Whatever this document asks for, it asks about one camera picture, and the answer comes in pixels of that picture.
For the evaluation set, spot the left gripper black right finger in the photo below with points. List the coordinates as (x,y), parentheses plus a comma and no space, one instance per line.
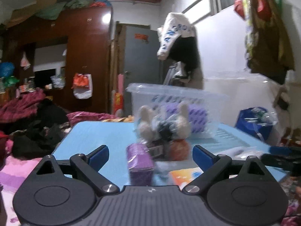
(214,169)

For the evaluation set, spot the small purple tissue pack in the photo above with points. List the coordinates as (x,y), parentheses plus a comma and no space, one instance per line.
(140,165)

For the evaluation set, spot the light blue folding table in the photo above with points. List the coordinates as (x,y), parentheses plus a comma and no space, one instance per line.
(86,136)

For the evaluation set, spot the red yellow leaning bag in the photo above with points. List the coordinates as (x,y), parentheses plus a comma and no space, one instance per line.
(118,104)

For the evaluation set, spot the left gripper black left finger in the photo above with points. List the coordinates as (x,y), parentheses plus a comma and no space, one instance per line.
(87,169)

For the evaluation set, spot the blue bags pile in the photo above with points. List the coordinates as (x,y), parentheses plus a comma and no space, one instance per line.
(7,69)

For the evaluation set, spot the orange white hanging bag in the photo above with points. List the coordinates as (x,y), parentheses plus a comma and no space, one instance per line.
(82,86)

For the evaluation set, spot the olive hanging garment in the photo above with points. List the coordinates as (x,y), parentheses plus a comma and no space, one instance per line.
(270,53)

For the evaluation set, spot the translucent white plastic basket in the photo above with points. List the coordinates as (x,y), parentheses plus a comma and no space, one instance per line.
(204,108)

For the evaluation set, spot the white plush bunny toy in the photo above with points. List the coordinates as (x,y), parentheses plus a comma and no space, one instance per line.
(151,127)

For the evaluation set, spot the magenta plaid blanket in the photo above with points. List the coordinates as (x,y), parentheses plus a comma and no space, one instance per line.
(24,106)

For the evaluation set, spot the white black hanging jacket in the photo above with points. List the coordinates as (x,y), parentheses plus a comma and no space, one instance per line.
(177,39)

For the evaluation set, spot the orange round object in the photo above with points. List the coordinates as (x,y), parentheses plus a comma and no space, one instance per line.
(178,150)

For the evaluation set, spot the orange flat packet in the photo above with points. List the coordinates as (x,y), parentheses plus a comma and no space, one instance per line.
(183,177)

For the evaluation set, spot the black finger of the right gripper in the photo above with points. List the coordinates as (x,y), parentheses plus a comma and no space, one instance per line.
(285,151)
(287,163)

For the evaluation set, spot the blue woven shopping bag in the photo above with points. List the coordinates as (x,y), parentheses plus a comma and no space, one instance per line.
(257,122)

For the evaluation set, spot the dark red wooden wardrobe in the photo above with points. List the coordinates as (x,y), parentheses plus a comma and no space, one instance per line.
(87,34)

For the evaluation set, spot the grey door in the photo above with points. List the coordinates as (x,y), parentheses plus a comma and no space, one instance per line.
(140,63)

